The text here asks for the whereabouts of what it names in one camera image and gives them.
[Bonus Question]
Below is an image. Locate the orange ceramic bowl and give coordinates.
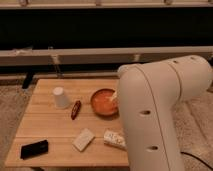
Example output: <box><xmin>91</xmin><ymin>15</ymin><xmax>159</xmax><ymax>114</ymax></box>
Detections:
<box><xmin>90</xmin><ymin>88</ymin><xmax>118</xmax><ymax>116</ymax></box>

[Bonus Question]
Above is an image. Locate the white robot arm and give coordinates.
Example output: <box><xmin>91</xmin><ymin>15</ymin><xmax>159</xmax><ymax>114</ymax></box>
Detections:
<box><xmin>117</xmin><ymin>55</ymin><xmax>213</xmax><ymax>171</ymax></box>

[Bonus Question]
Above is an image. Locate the red brown snack bar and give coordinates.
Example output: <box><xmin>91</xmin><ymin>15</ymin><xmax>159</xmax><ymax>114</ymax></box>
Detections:
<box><xmin>71</xmin><ymin>100</ymin><xmax>81</xmax><ymax>120</ymax></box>

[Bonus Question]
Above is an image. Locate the white paper cup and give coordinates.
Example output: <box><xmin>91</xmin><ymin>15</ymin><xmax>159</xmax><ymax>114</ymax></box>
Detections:
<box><xmin>53</xmin><ymin>87</ymin><xmax>70</xmax><ymax>109</ymax></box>

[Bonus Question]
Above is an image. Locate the wooden table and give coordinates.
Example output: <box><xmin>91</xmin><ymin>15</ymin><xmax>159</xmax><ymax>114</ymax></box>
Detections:
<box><xmin>5</xmin><ymin>79</ymin><xmax>128</xmax><ymax>167</ymax></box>

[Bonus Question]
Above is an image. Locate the white rectangular sponge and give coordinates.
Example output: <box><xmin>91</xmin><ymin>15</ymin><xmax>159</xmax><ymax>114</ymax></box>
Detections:
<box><xmin>73</xmin><ymin>128</ymin><xmax>95</xmax><ymax>152</ymax></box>

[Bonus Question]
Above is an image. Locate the black rectangular device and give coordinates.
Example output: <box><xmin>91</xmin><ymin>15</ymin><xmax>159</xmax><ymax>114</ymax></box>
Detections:
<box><xmin>20</xmin><ymin>140</ymin><xmax>49</xmax><ymax>159</ymax></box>

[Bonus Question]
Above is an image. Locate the long white bench rail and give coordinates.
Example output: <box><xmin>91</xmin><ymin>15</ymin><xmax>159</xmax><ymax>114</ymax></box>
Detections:
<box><xmin>0</xmin><ymin>46</ymin><xmax>213</xmax><ymax>66</ymax></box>

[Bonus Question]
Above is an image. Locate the black cable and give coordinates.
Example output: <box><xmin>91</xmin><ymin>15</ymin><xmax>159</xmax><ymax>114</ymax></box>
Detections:
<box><xmin>180</xmin><ymin>151</ymin><xmax>213</xmax><ymax>170</ymax></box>

